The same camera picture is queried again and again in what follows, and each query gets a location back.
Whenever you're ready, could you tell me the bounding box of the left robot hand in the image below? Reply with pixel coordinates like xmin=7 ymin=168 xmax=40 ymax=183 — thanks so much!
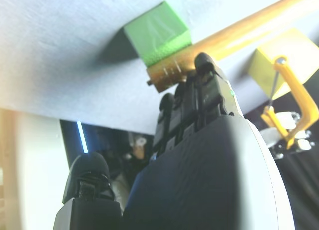
xmin=52 ymin=52 xmax=295 ymax=230

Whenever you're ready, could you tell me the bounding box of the round wooden dowel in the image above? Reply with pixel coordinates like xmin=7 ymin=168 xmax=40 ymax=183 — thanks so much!
xmin=146 ymin=0 xmax=319 ymax=93

